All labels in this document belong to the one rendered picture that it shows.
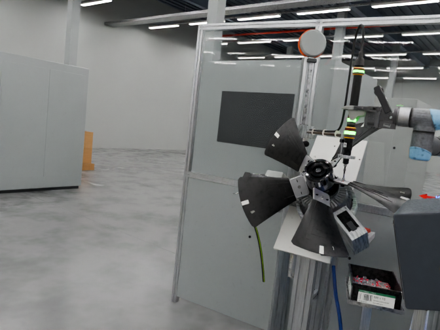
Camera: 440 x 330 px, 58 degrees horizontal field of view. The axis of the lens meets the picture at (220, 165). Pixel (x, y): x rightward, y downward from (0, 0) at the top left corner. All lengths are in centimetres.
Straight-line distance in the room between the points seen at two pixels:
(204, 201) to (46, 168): 442
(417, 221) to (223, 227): 206
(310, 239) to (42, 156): 574
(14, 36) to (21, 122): 755
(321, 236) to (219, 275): 144
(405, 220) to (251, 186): 98
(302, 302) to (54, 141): 557
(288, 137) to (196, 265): 143
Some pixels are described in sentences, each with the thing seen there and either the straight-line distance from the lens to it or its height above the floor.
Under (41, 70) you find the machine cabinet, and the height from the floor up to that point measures 189.
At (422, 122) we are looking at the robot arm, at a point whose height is 145.
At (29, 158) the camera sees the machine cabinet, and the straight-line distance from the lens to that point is 679.
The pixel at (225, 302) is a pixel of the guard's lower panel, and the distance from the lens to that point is 294.
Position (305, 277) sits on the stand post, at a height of 71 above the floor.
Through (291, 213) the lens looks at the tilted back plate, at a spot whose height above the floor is 98.
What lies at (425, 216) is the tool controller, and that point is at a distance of 86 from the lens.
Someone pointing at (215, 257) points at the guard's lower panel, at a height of 43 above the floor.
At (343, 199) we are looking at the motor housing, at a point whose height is 110.
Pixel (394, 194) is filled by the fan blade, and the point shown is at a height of 117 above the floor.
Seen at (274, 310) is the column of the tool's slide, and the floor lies 28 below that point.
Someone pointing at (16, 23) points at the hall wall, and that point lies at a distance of 1409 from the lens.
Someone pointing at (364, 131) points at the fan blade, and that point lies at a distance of 184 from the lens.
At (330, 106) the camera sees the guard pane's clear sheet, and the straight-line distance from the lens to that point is 249.
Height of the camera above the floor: 137
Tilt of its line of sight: 6 degrees down
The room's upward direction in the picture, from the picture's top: 6 degrees clockwise
